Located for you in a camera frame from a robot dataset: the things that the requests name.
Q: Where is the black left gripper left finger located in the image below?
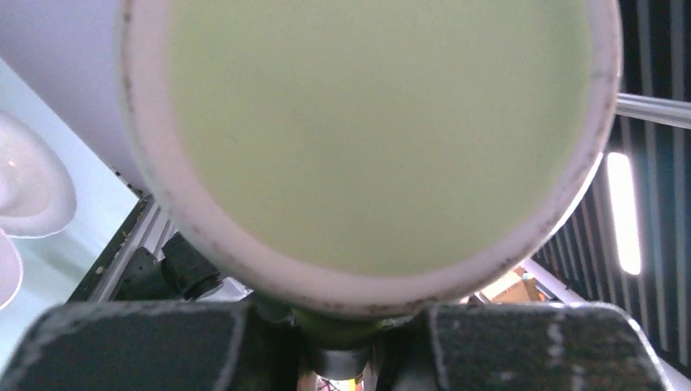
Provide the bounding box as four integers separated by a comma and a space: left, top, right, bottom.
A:
1, 301, 300, 390

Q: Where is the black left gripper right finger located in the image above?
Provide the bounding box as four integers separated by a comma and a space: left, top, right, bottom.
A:
377, 303, 670, 390

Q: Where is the light green mug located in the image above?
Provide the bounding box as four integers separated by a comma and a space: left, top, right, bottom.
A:
117, 1, 623, 343

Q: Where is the small white bowl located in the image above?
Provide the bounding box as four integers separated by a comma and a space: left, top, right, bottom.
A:
1, 231, 24, 310

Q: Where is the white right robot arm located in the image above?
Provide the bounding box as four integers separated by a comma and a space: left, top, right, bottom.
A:
112, 233, 252, 301

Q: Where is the large white plate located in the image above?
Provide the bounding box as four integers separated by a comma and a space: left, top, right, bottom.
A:
1, 111, 77, 239

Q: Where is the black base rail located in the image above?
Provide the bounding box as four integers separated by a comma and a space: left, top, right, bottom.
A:
69, 195, 175, 302

